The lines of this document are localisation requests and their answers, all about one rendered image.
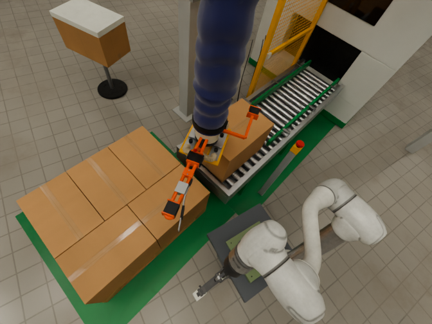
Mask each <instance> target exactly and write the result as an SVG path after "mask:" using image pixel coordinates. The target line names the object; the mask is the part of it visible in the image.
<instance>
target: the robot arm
mask: <svg viewBox="0 0 432 324"><path fill-rule="evenodd" d="M324 208H328V209H330V210H331V211H332V212H333V213H334V214H335V216H334V217H333V218H332V222H331V223H330V224H328V225H327V226H325V227H324V228H323V229H321V230H319V224H318V212H319V211H320V210H322V209H324ZM301 221H302V228H303V242H302V243H301V244H300V245H298V246H296V247H295V248H294V249H292V250H288V249H285V248H284V247H285V245H286V243H287V232H286V230H285V229H284V227H283V226H282V225H281V224H279V223H278V222H276V221H274V220H266V221H264V222H262V223H260V224H259V225H257V226H255V227H253V228H251V229H250V230H249V231H248V232H247V233H246V234H245V235H244V236H243V237H242V239H241V240H240V241H239V242H238V244H237V245H236V246H235V247H234V248H233V249H232V250H231V251H230V252H229V255H228V256H227V257H226V258H225V260H224V267H222V268H221V269H220V271H219V272H217V273H216V274H215V276H214V277H213V278H212V279H210V280H209V281H208V282H206V283H205V284H204V285H202V286H201V285H200V286H199V288H198V290H196V291H195V292H194V293H193V297H194V298H195V300H196V301H198V300H199V299H201V298H202V297H203V296H204V295H205V294H207V292H208V291H209V290H210V289H211V288H213V287H214V286H215V285H217V284H218V283H221V282H223V281H224V280H225V279H228V278H229V277H234V278H238V277H239V276H240V275H244V274H247V273H248V272H250V271H251V270H252V269H254V268H255V269H256V270H257V271H258V272H259V273H260V274H261V275H262V277H263V278H264V280H265V281H266V283H267V285H268V287H269V288H270V290H271V292H272V293H273V294H274V296H275V298H276V299H277V300H278V301H279V302H280V304H281V305H282V307H283V308H284V309H285V310H286V311H287V312H288V313H289V314H290V315H291V316H292V317H293V318H294V319H295V320H296V321H298V322H299V323H303V324H315V323H316V322H318V321H319V320H321V319H322V318H323V317H324V315H325V302H324V300H323V297H322V295H321V294H320V278H319V276H318V273H319V271H320V267H321V256H322V255H323V254H325V253H327V252H329V251H330V250H332V249H334V248H336V247H338V246H339V245H341V244H342V243H344V242H346V241H348V242H353V241H360V242H362V243H363V244H367V245H374V244H376V243H378V242H380V241H381V240H382V239H383V238H384V237H385V236H386V234H387V231H386V226H385V224H384V222H383V220H382V219H381V218H380V216H379V215H378V214H377V213H376V212H375V210H374V209H373V208H372V207H371V206H370V205H369V204H367V203H366V202H365V201H364V200H363V199H362V198H360V197H359V196H358V195H356V194H355V193H354V192H353V191H352V190H351V189H350V188H349V187H348V185H347V184H346V183H345V182H344V181H343V180H341V179H336V178H333V179H327V180H325V181H323V182H321V183H320V184H318V185H317V187H315V189H313V191H312V192H311V194H310V195H309V196H308V198H306V200H305V202H304V204H303V206H302V210H301Z"/></svg>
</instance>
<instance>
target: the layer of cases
mask: <svg viewBox="0 0 432 324"><path fill-rule="evenodd" d="M184 169H185V167H184V166H183V165H182V164H180V162H178V160H177V159H176V158H175V157H174V156H173V155H171V153H169V151H168V150H167V149H166V148H165V147H164V146H162V144H160V142H159V141H158V140H157V139H156V138H155V137H153V135H151V133H150V132H149V131H148V130H147V129H145V128H144V127H143V126H141V127H140V128H138V129H136V130H134V131H133V132H131V133H130V134H128V135H126V136H124V137H123V138H121V139H119V140H118V141H116V142H114V143H113V144H111V145H109V146H108V147H106V148H104V149H103V150H101V151H99V152H97V153H96V154H94V155H92V156H91V157H89V158H87V159H86V160H84V161H83V162H81V163H79V164H77V165H75V166H74V167H72V168H70V169H69V170H67V171H66V172H64V173H62V174H60V175H59V176H57V177H56V178H54V179H52V180H51V181H48V182H47V183H45V184H44V185H42V186H40V187H38V188H37V189H35V190H34V191H32V192H30V193H28V194H27V195H25V196H24V197H21V198H20V199H18V200H17V201H16V202H17V204H18V205H19V206H20V208H21V210H22V211H23V212H24V214H25V216H26V217H27V218H28V220H29V221H30V223H31V225H32V226H33V227H34V229H35V231H36V232H37V233H38V235H39V237H40V238H41V239H42V241H43V243H44V244H45V245H46V247H47V248H48V250H49V252H50V253H51V254H52V256H53V258H54V259H55V260H56V262H57V264H58V265H59V266H60V268H61V270H62V271H63V272H64V274H65V275H66V277H67V279H68V280H69V281H70V283H71V285H72V286H73V287H74V289H75V291H76V292H77V293H78V295H79V297H80V298H81V299H82V301H83V302H84V304H91V303H102V302H104V301H105V300H106V299H107V298H108V297H109V296H110V295H111V294H112V293H113V292H114V291H115V290H117V289H118V288H119V287H120V286H121V285H122V284H123V283H124V282H125V281H127V280H128V279H129V278H130V277H131V276H132V275H133V274H134V273H135V272H136V271H137V270H138V269H139V268H140V267H141V266H142V265H144V264H145V263H146V262H147V261H148V260H149V259H150V258H151V257H153V256H154V255H155V254H156V253H157V252H158V251H159V250H160V249H161V248H162V247H163V246H164V245H165V244H166V243H167V242H169V241H170V240H171V239H172V238H173V237H174V236H175V235H176V234H178V233H179V232H178V227H179V220H180V216H181V209H182V205H183V200H182V202H181V204H180V208H179V210H178V213H177V215H176V216H175V219H172V220H167V219H166V218H165V217H164V215H162V213H161V212H163V210H164V208H165V206H166V204H167V202H168V201H167V199H171V198H172V196H173V194H174V190H175V188H176V186H177V184H178V182H179V180H180V178H181V176H182V173H183V171H184ZM192 179H193V181H192V183H191V186H190V187H189V189H188V192H187V194H186V196H185V202H184V215H183V219H182V220H181V226H180V230H179V231H181V230H182V229H183V228H184V227H185V226H186V225H187V224H188V223H189V222H190V221H191V220H192V219H194V218H195V217H196V216H197V215H198V214H199V213H200V212H201V211H202V210H204V209H205V207H206V205H207V202H208V198H209V196H210V192H209V191H208V190H207V189H206V188H205V187H204V186H203V185H202V184H201V183H200V182H199V181H198V180H197V179H196V178H195V177H194V176H193V177H192Z"/></svg>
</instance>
